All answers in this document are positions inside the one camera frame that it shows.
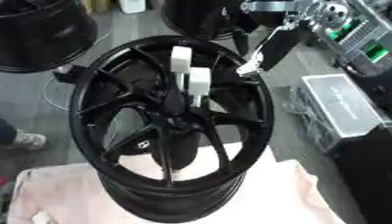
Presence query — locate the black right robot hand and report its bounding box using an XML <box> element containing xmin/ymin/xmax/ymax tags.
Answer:
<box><xmin>221</xmin><ymin>0</ymin><xmax>319</xmax><ymax>79</ymax></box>

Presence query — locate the black round wheel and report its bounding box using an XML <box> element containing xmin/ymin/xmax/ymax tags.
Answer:
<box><xmin>159</xmin><ymin>0</ymin><xmax>259</xmax><ymax>41</ymax></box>
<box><xmin>0</xmin><ymin>0</ymin><xmax>100</xmax><ymax>74</ymax></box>

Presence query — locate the black spoked wheel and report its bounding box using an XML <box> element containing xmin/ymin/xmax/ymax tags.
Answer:
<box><xmin>67</xmin><ymin>35</ymin><xmax>276</xmax><ymax>224</ymax></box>

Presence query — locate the grey metal box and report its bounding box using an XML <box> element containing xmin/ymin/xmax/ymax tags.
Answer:
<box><xmin>283</xmin><ymin>73</ymin><xmax>391</xmax><ymax>155</ymax></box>

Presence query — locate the white container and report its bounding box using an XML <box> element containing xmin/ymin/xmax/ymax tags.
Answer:
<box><xmin>117</xmin><ymin>0</ymin><xmax>149</xmax><ymax>15</ymax></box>

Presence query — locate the person's foot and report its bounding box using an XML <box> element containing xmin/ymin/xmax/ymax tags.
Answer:
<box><xmin>6</xmin><ymin>129</ymin><xmax>49</xmax><ymax>151</ymax></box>

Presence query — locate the person's leg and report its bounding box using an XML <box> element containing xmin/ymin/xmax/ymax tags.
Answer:
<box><xmin>0</xmin><ymin>118</ymin><xmax>18</xmax><ymax>146</ymax></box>

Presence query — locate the thin white cable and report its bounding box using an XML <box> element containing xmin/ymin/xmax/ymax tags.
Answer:
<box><xmin>41</xmin><ymin>76</ymin><xmax>74</xmax><ymax>112</ymax></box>

